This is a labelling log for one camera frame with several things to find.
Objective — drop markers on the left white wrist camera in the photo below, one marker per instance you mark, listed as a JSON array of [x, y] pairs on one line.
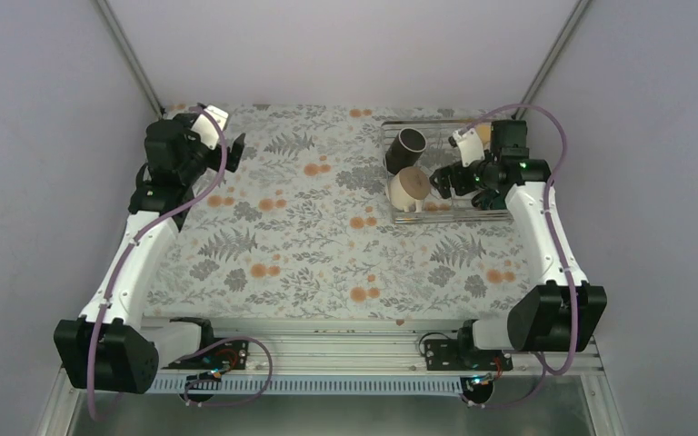
[[209, 122]]

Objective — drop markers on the metal wire dish rack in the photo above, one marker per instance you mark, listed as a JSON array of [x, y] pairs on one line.
[[438, 153]]

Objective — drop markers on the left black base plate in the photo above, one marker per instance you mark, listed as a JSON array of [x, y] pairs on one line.
[[230, 356]]

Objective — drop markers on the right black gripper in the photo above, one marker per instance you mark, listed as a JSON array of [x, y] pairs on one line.
[[443, 186]]

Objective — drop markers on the beige white ceramic mug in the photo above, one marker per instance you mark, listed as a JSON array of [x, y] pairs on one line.
[[408, 190]]

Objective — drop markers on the slotted grey cable duct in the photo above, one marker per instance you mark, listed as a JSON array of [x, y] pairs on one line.
[[333, 385]]

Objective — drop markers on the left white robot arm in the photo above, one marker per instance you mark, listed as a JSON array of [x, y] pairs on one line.
[[103, 348]]

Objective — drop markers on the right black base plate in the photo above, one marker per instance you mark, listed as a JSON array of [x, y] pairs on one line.
[[443, 355]]

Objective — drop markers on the black matte mug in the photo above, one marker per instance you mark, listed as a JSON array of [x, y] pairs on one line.
[[405, 150]]

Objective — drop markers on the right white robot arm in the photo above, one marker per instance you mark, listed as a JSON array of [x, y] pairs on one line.
[[561, 309]]

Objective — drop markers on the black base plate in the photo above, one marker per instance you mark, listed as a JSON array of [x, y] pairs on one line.
[[230, 356], [443, 355]]

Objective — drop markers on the floral patterned table mat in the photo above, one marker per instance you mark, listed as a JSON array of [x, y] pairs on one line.
[[303, 229]]

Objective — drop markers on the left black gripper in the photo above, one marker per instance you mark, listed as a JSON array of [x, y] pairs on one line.
[[235, 154]]

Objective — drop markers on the aluminium mounting rail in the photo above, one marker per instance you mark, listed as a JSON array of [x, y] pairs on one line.
[[367, 347]]

